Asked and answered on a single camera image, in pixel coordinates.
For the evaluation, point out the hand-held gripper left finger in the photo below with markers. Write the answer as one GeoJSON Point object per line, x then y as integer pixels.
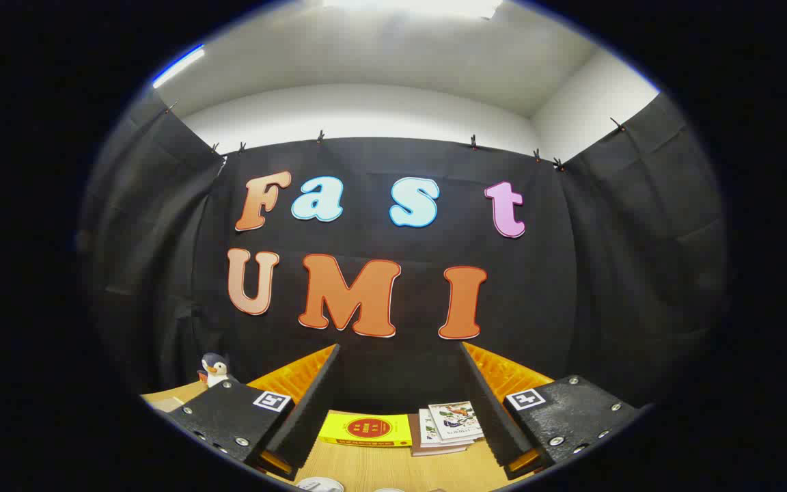
{"type": "Point", "coordinates": [311, 410]}

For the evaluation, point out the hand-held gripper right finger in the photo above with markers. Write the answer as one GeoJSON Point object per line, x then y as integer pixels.
{"type": "Point", "coordinates": [489, 410]}

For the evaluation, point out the yellow book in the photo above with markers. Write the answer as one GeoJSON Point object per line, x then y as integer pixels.
{"type": "Point", "coordinates": [366, 430]}

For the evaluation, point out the penguin plush toy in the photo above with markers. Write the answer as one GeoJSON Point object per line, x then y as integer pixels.
{"type": "Point", "coordinates": [216, 372]}

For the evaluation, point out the black backdrop cloth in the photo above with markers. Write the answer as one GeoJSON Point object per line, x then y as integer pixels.
{"type": "Point", "coordinates": [571, 273]}

